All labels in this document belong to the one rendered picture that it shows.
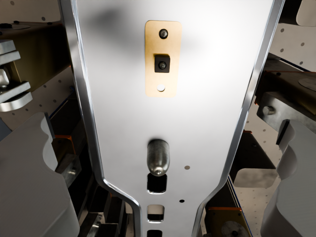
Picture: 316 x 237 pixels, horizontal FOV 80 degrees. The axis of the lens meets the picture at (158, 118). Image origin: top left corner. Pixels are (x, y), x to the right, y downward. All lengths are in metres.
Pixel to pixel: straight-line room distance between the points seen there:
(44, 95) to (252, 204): 0.91
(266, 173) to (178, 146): 0.17
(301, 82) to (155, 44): 0.20
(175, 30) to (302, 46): 0.47
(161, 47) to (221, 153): 0.18
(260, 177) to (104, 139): 0.27
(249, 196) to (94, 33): 0.87
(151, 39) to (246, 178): 0.28
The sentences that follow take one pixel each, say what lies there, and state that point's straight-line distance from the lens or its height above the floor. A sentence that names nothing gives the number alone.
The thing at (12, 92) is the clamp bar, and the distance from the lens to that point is 0.21.
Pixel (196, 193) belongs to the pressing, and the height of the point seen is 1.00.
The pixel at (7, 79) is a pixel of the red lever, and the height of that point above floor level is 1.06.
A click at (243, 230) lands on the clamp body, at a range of 0.54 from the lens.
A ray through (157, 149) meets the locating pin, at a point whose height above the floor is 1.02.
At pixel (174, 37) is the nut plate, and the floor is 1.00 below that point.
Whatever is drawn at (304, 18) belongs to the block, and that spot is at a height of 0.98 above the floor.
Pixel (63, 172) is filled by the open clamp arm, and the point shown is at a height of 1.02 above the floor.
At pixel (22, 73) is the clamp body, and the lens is 0.22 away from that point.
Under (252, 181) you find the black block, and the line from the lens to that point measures 0.38.
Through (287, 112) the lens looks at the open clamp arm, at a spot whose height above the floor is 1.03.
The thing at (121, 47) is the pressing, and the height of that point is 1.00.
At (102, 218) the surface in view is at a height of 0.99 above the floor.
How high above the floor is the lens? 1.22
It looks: 59 degrees down
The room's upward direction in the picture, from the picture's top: 179 degrees counter-clockwise
